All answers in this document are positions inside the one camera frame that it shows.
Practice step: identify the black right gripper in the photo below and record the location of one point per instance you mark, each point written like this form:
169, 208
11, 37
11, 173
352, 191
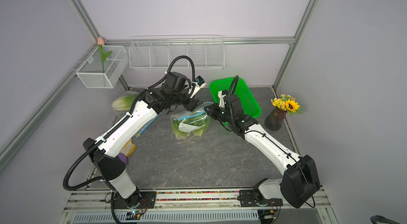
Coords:
212, 112

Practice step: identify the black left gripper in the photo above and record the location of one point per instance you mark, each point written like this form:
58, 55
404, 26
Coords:
191, 106

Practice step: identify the chinese cabbage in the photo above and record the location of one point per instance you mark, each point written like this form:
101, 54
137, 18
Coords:
202, 122
124, 103
181, 128

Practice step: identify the clear zip-top bag blue seal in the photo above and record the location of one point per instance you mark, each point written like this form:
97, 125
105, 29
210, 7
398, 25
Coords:
190, 114

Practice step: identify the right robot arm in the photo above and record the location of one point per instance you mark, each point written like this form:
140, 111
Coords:
300, 179

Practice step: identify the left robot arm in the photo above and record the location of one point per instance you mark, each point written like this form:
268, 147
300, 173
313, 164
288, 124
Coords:
172, 90

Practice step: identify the green plastic basket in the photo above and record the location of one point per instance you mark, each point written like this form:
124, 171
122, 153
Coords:
248, 101

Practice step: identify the dark glass vase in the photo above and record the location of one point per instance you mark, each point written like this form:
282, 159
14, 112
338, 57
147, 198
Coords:
275, 119

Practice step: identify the yellow sunflower bouquet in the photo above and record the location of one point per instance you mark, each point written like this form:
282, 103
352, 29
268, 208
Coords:
287, 104

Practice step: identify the yellow toy hand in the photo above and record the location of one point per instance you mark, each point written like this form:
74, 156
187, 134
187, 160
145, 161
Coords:
128, 148

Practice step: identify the artificial pink tulip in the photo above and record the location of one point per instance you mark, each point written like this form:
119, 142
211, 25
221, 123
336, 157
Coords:
103, 54

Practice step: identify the white wire wall shelf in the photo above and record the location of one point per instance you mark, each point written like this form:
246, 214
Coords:
157, 52

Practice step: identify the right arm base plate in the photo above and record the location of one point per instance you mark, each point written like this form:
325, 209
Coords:
253, 198

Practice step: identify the white mesh wall basket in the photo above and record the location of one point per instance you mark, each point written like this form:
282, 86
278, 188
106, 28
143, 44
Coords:
90, 72

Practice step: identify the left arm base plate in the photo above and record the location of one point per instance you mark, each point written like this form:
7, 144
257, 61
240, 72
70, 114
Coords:
140, 200

